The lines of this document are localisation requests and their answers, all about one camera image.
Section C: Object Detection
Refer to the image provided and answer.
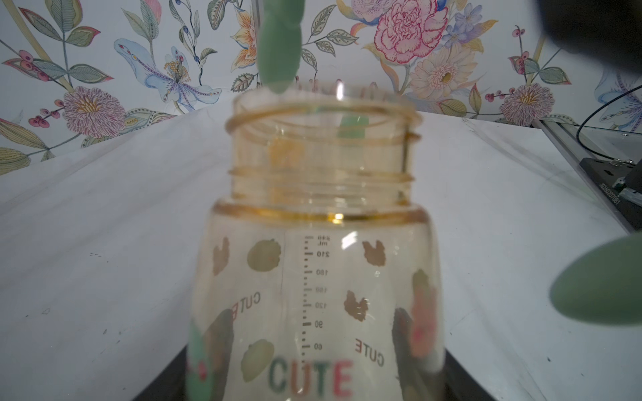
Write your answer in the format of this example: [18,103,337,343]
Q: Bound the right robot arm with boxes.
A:
[536,0,641,74]

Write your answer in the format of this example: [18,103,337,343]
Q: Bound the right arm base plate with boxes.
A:
[579,158,641,232]

